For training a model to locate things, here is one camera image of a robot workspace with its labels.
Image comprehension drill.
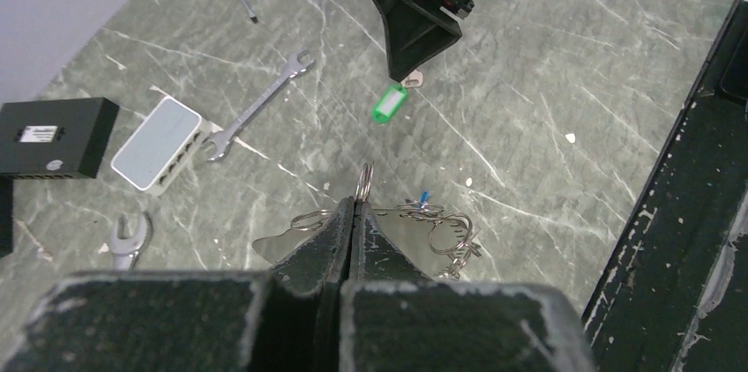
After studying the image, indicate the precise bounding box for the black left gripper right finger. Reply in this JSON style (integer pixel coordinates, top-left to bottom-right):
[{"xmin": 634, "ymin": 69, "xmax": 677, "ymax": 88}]
[{"xmin": 340, "ymin": 201, "xmax": 596, "ymax": 371}]

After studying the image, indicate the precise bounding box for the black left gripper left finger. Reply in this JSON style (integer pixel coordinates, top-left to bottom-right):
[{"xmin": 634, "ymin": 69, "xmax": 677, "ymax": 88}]
[{"xmin": 1, "ymin": 197, "xmax": 355, "ymax": 371}]

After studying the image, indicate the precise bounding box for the silver left wrench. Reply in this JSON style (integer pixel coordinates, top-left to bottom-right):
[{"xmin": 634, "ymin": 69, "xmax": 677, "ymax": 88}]
[{"xmin": 108, "ymin": 212, "xmax": 152, "ymax": 271}]

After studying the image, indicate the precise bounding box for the silver wrench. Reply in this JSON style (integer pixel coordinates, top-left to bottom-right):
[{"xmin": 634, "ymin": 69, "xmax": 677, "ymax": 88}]
[
  {"xmin": 205, "ymin": 48, "xmax": 315, "ymax": 162},
  {"xmin": 108, "ymin": 212, "xmax": 152, "ymax": 271}
]

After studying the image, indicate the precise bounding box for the silver right wrench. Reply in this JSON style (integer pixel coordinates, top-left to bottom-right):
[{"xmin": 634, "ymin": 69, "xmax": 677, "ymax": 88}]
[{"xmin": 205, "ymin": 48, "xmax": 315, "ymax": 162}]

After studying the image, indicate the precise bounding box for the black box with label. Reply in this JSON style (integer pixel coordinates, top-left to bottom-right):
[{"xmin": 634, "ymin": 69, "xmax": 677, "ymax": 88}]
[{"xmin": 1, "ymin": 97, "xmax": 119, "ymax": 180}]

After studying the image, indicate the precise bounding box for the black flat box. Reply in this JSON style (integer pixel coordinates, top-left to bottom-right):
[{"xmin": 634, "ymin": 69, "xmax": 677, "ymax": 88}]
[{"xmin": 0, "ymin": 177, "xmax": 13, "ymax": 257}]

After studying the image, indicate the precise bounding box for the white network switch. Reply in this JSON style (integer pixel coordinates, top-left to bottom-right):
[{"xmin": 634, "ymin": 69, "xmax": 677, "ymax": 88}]
[{"xmin": 110, "ymin": 97, "xmax": 212, "ymax": 196}]

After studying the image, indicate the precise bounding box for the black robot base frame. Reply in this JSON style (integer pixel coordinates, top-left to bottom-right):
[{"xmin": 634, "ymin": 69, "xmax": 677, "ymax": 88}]
[{"xmin": 582, "ymin": 0, "xmax": 747, "ymax": 371}]

